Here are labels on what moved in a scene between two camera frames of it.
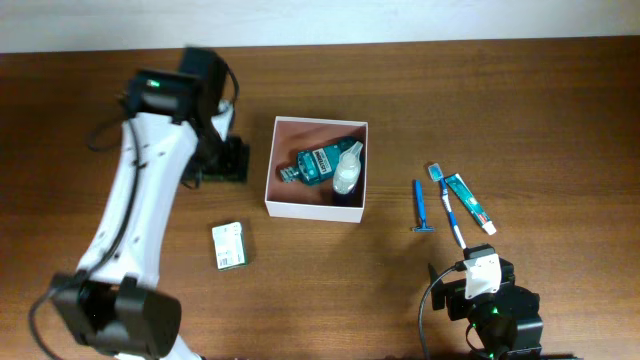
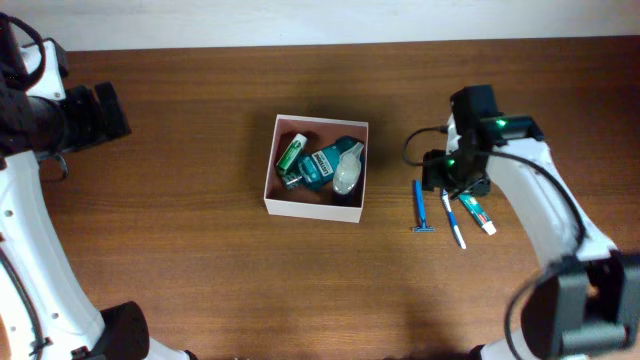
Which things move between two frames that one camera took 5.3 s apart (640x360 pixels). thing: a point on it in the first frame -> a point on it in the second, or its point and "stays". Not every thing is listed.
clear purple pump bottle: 347,170 stays
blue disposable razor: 423,228 stays
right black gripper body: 455,293 -> 433,170
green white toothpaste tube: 465,195 stays
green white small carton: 229,244 -> 292,152
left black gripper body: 226,163 -> 95,120
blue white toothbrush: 436,175 stays
